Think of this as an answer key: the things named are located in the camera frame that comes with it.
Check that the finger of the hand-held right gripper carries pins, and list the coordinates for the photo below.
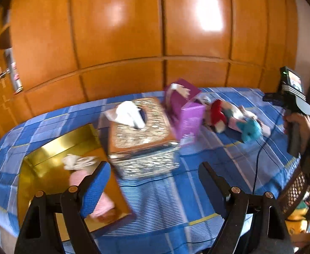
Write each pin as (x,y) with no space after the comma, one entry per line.
(272,98)

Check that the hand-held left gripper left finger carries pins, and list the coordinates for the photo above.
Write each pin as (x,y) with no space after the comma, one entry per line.
(96,187)

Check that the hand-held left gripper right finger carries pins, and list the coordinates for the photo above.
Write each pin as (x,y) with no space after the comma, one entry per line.
(210,185)

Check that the pink sock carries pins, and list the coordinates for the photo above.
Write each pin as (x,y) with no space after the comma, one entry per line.
(103,206)

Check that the gold tray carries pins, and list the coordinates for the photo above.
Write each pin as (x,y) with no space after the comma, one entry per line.
(54,148)

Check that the person's right hand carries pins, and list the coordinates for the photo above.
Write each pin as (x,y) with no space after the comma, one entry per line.
(304,127)

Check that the white socks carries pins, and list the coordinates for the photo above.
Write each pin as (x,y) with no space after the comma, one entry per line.
(75,161)

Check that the teal plush toy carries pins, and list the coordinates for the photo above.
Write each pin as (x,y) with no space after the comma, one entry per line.
(250,131)

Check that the blue plaid bed sheet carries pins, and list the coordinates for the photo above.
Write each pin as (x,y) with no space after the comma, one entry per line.
(155,198)

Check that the ornate gold tissue box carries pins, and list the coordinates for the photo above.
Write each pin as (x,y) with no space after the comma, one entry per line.
(144,148)

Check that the purple tissue box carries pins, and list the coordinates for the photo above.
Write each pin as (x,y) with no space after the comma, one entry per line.
(189,119)

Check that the white tissue in purple box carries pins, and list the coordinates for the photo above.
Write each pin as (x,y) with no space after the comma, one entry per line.
(180,88)

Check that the yellow toy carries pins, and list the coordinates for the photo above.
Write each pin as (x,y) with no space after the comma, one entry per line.
(300,219)

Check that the wooden wardrobe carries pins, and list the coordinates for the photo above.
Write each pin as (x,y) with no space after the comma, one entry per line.
(149,31)

